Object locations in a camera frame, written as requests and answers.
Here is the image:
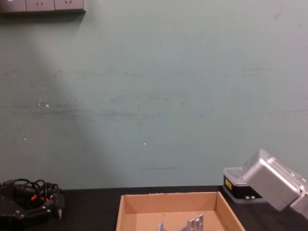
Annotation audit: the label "clear plastic case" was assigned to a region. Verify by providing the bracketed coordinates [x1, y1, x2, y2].
[222, 167, 268, 205]

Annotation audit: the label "shallow brown cardboard tray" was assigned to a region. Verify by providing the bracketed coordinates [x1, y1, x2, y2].
[115, 191, 246, 231]

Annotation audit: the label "grey metal bracket piece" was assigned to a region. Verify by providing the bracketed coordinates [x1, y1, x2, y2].
[157, 213, 205, 231]

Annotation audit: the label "black table cloth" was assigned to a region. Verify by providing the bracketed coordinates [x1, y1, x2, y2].
[0, 185, 308, 231]

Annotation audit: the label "black corded tool orange parts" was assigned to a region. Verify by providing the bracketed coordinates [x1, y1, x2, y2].
[1, 178, 67, 220]

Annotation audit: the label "grey wall socket panel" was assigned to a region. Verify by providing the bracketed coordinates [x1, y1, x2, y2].
[0, 0, 87, 15]

